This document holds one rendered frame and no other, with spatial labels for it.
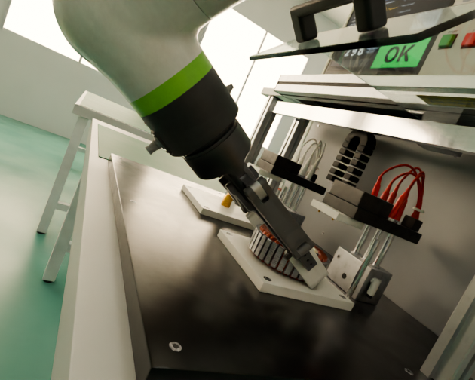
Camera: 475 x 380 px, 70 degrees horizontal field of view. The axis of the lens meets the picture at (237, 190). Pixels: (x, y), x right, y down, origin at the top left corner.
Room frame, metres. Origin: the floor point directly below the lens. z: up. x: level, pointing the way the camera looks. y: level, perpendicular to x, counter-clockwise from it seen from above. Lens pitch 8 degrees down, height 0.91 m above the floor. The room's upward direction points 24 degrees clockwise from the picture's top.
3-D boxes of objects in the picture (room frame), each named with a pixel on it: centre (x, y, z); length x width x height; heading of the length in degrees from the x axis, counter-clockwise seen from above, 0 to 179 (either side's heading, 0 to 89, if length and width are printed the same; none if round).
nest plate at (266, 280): (0.46, -0.10, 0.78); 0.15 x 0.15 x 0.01; 27
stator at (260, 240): (0.46, -0.10, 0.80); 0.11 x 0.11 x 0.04
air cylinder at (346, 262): (0.53, -0.23, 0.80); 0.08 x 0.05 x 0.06; 27
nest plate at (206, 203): (0.67, 0.01, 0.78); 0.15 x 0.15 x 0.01; 27
